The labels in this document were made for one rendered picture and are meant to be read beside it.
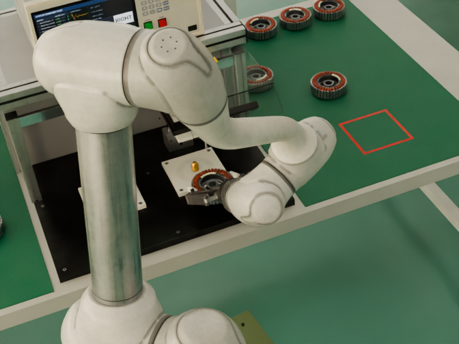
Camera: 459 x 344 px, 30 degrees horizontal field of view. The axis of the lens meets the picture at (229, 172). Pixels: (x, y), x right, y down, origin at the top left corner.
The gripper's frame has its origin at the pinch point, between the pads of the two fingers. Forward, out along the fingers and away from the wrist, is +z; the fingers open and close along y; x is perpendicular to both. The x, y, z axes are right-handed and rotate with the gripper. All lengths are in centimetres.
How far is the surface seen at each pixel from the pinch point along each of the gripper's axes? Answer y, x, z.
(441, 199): -92, 44, 54
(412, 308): -65, 73, 43
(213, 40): -13.4, -34.8, 8.4
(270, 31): -50, -30, 64
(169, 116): 2.0, -18.4, 16.7
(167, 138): 2.6, -11.6, 25.0
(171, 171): 5.8, -3.5, 18.6
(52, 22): 26, -51, 4
